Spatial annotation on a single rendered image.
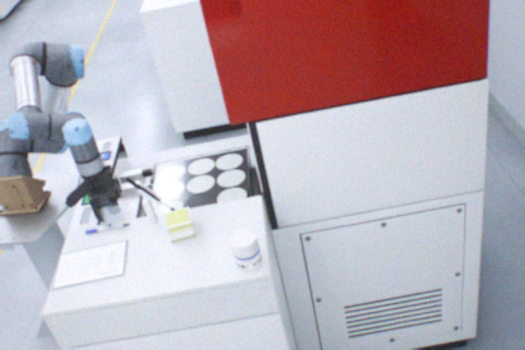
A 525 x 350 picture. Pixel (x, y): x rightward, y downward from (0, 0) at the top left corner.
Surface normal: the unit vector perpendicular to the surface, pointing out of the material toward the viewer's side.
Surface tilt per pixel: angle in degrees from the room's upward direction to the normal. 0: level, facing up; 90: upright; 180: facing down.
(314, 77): 90
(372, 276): 90
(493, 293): 0
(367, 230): 90
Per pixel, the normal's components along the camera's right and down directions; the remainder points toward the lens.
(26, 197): -0.08, 0.57
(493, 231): -0.18, -0.82
